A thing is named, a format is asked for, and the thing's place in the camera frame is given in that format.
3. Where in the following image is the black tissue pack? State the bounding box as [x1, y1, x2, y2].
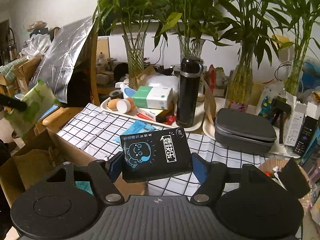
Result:
[120, 127, 192, 183]

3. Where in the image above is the white cylinder container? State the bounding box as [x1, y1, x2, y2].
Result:
[116, 98, 135, 114]

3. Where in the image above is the silver foil bag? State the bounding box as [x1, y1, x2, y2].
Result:
[28, 16, 94, 103]

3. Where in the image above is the grey zip case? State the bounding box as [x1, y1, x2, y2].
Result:
[214, 108, 277, 155]

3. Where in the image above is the green white tissue box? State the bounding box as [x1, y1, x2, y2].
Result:
[132, 86, 173, 110]

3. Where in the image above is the beige egg shaped sponge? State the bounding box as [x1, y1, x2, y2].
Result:
[107, 99, 121, 111]

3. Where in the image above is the glass vase bamboo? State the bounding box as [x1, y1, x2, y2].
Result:
[154, 0, 223, 58]
[214, 0, 292, 112]

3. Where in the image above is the black phone box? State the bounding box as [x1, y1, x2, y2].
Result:
[293, 115, 318, 157]

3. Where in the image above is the white red flat box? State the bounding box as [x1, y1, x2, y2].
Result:
[136, 107, 171, 122]

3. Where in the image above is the white blue spray bottle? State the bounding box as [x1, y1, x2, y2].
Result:
[115, 82, 136, 99]

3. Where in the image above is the white product box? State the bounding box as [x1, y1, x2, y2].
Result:
[283, 92, 307, 147]

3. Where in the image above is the black tape roll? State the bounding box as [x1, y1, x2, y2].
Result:
[109, 89, 124, 100]

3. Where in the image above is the black thermos bottle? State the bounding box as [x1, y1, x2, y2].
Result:
[176, 56, 203, 128]

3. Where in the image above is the brown cardboard box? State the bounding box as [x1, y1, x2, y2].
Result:
[0, 128, 148, 208]

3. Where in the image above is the white serving tray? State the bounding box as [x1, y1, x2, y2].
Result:
[100, 98, 205, 132]

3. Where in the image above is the blue wipes packet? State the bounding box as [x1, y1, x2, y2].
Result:
[122, 120, 156, 135]

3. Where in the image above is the small black tripod camera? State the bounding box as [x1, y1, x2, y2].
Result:
[271, 96, 291, 144]

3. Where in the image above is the glass vase with bamboo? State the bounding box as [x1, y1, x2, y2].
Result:
[93, 0, 158, 89]

